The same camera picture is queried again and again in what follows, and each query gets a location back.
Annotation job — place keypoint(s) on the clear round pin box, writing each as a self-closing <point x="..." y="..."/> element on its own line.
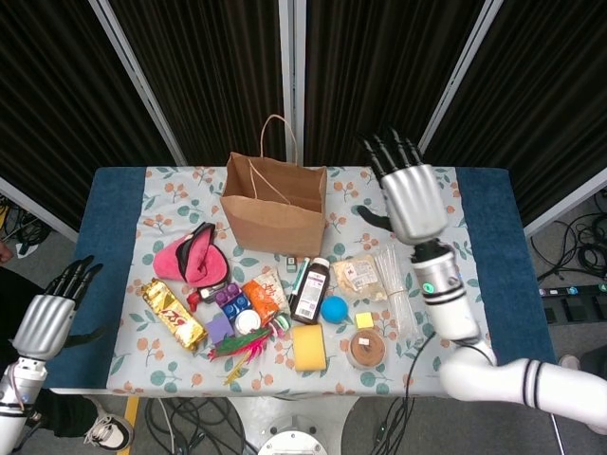
<point x="247" y="322"/>

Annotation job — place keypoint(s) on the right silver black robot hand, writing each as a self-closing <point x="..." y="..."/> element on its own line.
<point x="412" y="204"/>

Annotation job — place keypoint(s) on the orange snack packet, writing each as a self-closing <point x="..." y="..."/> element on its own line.
<point x="261" y="296"/>

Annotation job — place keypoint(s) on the aluminium partition frame post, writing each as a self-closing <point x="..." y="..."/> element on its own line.
<point x="457" y="71"/>
<point x="287" y="71"/>
<point x="140" y="80"/>

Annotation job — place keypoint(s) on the blue velvet table cover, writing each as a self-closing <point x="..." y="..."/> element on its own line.
<point x="109" y="237"/>

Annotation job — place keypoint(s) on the white black sneaker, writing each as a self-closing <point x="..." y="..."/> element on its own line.
<point x="111" y="431"/>

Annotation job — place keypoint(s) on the blue ball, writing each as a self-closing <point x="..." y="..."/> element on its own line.
<point x="334" y="309"/>

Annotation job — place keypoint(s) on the black ribbed partition panel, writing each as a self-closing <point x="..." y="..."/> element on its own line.
<point x="213" y="71"/>
<point x="379" y="71"/>
<point x="47" y="95"/>
<point x="545" y="95"/>

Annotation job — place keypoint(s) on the purple toy building block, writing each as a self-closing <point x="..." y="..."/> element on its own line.
<point x="224" y="298"/>

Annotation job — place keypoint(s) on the person black trouser leg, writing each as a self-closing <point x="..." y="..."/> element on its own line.
<point x="61" y="417"/>

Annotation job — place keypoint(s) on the lilac foam cube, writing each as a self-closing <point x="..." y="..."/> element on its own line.
<point x="217" y="329"/>

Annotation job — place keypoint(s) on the white table pedestal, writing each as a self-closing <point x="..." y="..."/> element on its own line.
<point x="294" y="407"/>

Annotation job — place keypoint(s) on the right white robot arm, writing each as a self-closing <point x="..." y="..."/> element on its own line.
<point x="450" y="303"/>

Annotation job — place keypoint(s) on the pink plush cloth black trim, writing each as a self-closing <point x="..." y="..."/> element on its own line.
<point x="171" y="260"/>

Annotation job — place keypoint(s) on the colourful feather shuttlecock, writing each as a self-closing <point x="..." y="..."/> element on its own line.
<point x="242" y="343"/>

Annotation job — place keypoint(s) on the yellow foam cube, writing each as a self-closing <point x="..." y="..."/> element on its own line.
<point x="364" y="320"/>

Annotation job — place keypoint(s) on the clear snack packet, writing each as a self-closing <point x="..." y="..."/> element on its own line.
<point x="360" y="277"/>

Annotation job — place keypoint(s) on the green white marker pen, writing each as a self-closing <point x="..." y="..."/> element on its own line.
<point x="299" y="279"/>

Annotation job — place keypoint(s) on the blue toy building block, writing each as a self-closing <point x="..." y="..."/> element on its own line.
<point x="234" y="308"/>

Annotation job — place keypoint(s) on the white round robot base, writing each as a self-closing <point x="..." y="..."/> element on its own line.
<point x="294" y="438"/>

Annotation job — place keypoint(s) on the black power strip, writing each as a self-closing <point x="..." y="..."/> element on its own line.
<point x="569" y="290"/>

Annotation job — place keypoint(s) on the clear plastic tube bundle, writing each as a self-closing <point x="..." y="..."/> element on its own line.
<point x="396" y="289"/>

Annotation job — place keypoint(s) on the brown paper bag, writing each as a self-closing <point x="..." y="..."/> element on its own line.
<point x="275" y="227"/>

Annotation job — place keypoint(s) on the floral print tablecloth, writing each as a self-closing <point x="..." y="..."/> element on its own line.
<point x="156" y="369"/>

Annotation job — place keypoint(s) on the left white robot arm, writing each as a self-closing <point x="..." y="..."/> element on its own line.
<point x="16" y="393"/>

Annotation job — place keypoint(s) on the gold foil snack package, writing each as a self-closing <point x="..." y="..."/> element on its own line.
<point x="173" y="315"/>

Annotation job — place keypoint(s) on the rubber band tub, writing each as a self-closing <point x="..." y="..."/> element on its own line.
<point x="367" y="351"/>

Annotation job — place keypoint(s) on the brown medicine bottle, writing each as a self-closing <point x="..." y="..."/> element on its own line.
<point x="308" y="294"/>

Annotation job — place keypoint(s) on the aluminium partition frame rail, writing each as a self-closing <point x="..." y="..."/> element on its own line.
<point x="38" y="208"/>
<point x="564" y="211"/>

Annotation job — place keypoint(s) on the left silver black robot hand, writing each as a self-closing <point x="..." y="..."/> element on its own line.
<point x="40" y="322"/>

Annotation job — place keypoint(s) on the yellow sponge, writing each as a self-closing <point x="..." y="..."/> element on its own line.
<point x="309" y="348"/>

